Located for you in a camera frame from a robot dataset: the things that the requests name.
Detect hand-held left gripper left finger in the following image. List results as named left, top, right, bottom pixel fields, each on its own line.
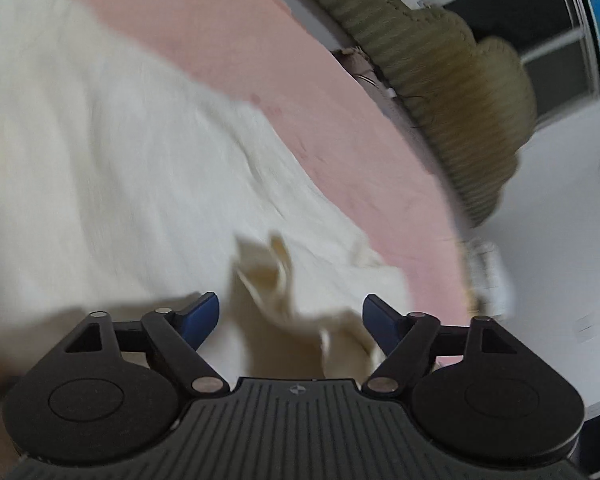
left=64, top=291, right=231, bottom=399

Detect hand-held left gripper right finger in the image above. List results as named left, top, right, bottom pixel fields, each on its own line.
left=361, top=294, right=517, bottom=397

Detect white pants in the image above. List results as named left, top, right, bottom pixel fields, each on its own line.
left=0, top=0, right=411, bottom=380

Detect white blurred bedside object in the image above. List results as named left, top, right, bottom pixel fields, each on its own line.
left=461, top=239, right=517, bottom=322

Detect pink bed sheet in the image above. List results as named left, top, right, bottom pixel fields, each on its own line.
left=25, top=0, right=473, bottom=368

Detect green padded headboard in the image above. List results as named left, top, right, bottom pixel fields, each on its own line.
left=302, top=0, right=538, bottom=228

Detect dark window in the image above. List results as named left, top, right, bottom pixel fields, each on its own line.
left=419, top=0, right=600, bottom=128

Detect white wall socket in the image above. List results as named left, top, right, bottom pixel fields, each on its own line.
left=574, top=311, right=599, bottom=345

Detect black cable on bed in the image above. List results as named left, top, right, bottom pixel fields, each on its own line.
left=330, top=46, right=416, bottom=128

